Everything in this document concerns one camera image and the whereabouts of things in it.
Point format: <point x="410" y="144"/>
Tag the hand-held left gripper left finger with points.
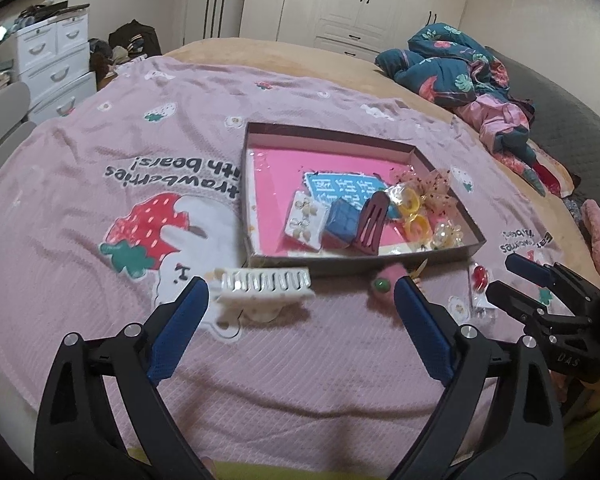
<point x="180" y="325"/>

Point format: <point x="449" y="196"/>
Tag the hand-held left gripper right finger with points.
<point x="425" y="330"/>

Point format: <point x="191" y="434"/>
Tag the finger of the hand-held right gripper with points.
<point x="510" y="300"/>
<point x="525" y="266"/>

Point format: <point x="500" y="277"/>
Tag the pearl hair clip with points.
<point x="447" y="235"/>

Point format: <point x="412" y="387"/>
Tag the white claw hair clip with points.
<point x="260" y="285"/>

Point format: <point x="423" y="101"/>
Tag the yellow hair rings packet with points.
<point x="417" y="230"/>

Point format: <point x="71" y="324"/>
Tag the dotted mesh hair bow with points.
<point x="437" y="192"/>
<point x="407" y="180"/>

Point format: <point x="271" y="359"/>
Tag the shallow cardboard box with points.
<point x="330" y="263"/>

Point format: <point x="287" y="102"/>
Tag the dark red hair clip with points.
<point x="370" y="225"/>

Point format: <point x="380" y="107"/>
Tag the blue hair clip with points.
<point x="342" y="220"/>

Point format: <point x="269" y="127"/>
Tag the clear earring card packet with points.
<point x="305" y="220"/>

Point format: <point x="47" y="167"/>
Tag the red hairpin in clear packet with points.
<point x="480" y="280"/>

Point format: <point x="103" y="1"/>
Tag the small yellow hair clip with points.
<point x="420" y="269"/>

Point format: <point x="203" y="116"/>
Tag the pink fluffy cloth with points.
<point x="597" y="235"/>

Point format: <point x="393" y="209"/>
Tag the red printed pillow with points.
<point x="552" y="177"/>

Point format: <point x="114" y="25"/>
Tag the grey padded headboard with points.
<point x="570" y="120"/>

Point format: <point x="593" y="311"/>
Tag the pink strawberry printed blanket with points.
<point x="105" y="160"/>

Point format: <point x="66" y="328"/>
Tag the teal floral quilt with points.
<point x="445" y="65"/>

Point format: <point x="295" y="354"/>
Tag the grey chair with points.
<point x="2" y="135"/>

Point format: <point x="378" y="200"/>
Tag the pile of dark clothes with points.
<point x="105" y="57"/>

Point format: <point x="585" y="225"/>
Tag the white drawer cabinet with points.
<point x="55" y="60"/>

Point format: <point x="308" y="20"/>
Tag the white wardrobe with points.
<point x="355" y="5"/>

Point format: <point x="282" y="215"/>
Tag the white door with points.
<point x="230" y="15"/>

